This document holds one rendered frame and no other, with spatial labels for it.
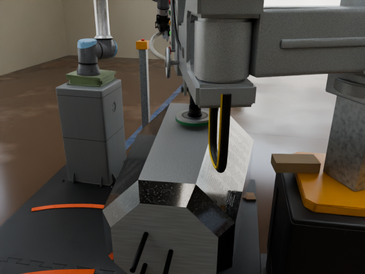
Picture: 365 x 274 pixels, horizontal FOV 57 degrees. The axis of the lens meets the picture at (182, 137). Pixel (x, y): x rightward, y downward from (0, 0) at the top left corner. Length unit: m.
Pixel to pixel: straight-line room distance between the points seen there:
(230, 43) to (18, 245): 1.96
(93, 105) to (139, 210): 1.54
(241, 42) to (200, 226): 0.69
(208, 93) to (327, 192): 0.70
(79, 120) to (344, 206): 2.08
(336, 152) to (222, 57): 0.74
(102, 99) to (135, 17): 6.42
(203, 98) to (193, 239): 0.58
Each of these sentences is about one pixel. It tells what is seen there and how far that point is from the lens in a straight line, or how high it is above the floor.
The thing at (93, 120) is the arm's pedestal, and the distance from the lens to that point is 2.80.
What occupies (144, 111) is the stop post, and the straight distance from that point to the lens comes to 3.85.
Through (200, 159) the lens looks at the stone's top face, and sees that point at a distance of 1.54.
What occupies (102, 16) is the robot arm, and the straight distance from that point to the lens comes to 2.94.
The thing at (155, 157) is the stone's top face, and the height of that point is 0.84.
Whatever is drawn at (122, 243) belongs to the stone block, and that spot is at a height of 0.59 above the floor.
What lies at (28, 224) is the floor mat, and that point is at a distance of 2.72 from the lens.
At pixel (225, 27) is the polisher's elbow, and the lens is 1.08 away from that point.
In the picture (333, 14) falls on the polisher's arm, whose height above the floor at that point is 1.47.
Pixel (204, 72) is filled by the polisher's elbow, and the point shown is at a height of 1.30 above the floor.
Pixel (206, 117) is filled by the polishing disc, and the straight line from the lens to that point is 1.89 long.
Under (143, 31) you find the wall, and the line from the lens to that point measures 8.98.
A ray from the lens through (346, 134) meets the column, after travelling 1.55.
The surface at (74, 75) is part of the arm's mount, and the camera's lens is 2.88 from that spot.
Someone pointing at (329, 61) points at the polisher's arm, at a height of 1.32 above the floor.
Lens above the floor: 1.53
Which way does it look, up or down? 23 degrees down
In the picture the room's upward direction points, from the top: straight up
